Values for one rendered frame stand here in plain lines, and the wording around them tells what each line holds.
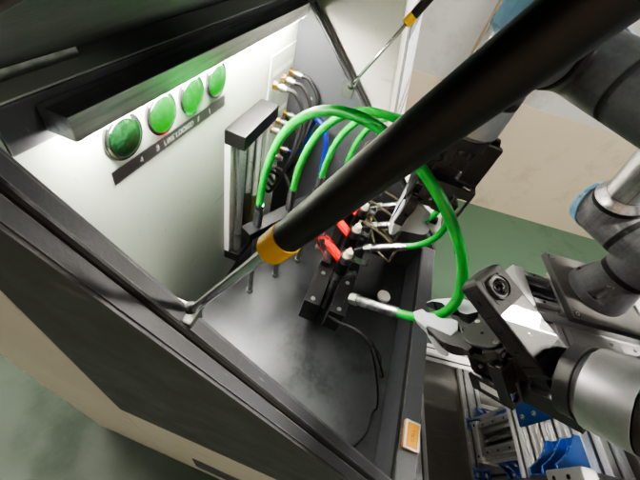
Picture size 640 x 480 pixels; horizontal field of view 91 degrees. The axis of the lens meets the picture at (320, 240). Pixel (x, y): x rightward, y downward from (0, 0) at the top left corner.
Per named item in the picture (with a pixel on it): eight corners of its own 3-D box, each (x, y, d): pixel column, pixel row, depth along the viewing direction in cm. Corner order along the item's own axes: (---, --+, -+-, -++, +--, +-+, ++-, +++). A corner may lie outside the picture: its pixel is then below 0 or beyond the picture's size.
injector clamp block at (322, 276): (329, 343, 81) (345, 316, 70) (292, 328, 82) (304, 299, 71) (357, 251, 104) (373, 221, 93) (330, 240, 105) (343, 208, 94)
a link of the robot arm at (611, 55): (626, 124, 38) (568, 120, 34) (556, 80, 44) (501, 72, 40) (698, 53, 32) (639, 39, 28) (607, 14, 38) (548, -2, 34)
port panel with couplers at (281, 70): (269, 188, 82) (287, 63, 59) (257, 183, 82) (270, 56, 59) (288, 163, 91) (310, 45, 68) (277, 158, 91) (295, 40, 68)
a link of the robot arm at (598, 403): (623, 407, 23) (671, 343, 26) (554, 376, 27) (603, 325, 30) (635, 476, 25) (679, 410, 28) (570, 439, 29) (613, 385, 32)
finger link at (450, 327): (411, 349, 48) (466, 373, 40) (399, 317, 46) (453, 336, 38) (424, 336, 49) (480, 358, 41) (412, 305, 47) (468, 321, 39)
